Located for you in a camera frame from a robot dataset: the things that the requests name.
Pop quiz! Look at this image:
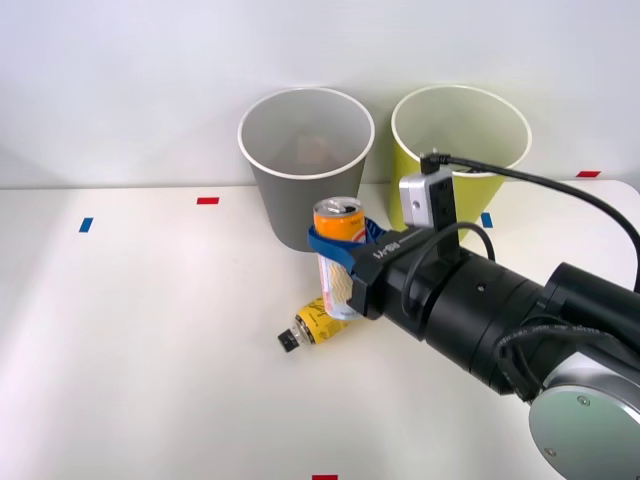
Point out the orange drink can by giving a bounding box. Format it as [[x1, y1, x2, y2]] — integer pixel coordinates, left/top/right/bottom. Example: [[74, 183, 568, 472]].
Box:
[[312, 196, 369, 321]]

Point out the grey plastic waste bin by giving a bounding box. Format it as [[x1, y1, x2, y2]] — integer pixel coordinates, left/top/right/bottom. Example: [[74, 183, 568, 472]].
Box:
[[237, 87, 376, 254]]

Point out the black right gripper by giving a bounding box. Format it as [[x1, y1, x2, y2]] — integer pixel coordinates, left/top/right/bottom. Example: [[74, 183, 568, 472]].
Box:
[[305, 217, 441, 322]]

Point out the yellow plastic bottle black cap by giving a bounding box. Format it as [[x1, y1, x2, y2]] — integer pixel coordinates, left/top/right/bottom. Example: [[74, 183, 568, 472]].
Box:
[[277, 295, 349, 355]]

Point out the yellow-green plastic waste bin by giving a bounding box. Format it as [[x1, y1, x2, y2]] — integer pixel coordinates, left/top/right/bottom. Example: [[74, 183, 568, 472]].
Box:
[[390, 84, 533, 251]]

